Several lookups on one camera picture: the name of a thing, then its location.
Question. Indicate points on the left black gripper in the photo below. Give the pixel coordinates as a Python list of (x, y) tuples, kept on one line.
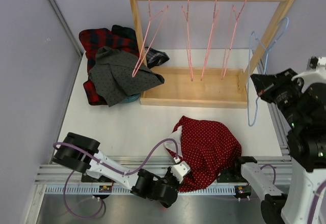
[(169, 173)]

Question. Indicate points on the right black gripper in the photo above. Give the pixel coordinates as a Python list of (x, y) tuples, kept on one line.
[(264, 82)]

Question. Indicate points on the blue wire hanger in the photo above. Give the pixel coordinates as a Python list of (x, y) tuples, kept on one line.
[(266, 50)]

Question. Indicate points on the red polka dot skirt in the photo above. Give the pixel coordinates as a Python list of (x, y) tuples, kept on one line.
[(208, 147)]

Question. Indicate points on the pink wire hanger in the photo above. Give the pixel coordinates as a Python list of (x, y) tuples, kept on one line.
[(233, 23)]

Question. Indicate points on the pink hanger of grey skirt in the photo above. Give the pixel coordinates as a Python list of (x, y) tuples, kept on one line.
[(211, 30)]

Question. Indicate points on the pink hanger pair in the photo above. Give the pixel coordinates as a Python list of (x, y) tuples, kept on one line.
[(185, 11)]

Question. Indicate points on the navy white plaid skirt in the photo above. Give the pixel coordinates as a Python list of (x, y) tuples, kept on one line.
[(155, 57)]

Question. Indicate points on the grey dotted skirt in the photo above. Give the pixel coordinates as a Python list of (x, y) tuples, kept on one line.
[(112, 76)]

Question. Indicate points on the red plaid skirt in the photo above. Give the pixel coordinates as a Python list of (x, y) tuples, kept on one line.
[(94, 39)]

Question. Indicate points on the green plaid skirt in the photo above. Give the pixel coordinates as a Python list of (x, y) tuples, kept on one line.
[(124, 32)]

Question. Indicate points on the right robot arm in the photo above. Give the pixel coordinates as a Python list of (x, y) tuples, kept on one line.
[(302, 103)]

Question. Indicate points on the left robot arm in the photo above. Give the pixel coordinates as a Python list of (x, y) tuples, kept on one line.
[(81, 154)]

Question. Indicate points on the wooden clothes rack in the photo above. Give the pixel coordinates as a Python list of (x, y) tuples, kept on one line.
[(206, 87)]

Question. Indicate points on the blue plastic basin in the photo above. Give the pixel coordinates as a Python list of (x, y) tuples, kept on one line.
[(131, 98)]

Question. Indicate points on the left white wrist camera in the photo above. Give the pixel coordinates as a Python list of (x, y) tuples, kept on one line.
[(180, 170)]

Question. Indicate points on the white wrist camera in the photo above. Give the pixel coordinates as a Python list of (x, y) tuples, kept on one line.
[(312, 68), (180, 170)]

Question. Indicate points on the aluminium rail base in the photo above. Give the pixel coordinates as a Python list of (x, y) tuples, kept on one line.
[(129, 132)]

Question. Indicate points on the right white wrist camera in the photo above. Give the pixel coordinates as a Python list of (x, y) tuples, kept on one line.
[(312, 68)]

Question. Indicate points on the right black mount plate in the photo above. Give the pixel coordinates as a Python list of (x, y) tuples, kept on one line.
[(230, 175)]

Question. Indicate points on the black mount plate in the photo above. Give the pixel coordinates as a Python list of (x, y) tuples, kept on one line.
[(103, 174), (230, 175)]

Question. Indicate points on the left black mount plate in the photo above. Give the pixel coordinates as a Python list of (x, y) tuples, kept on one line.
[(103, 174)]

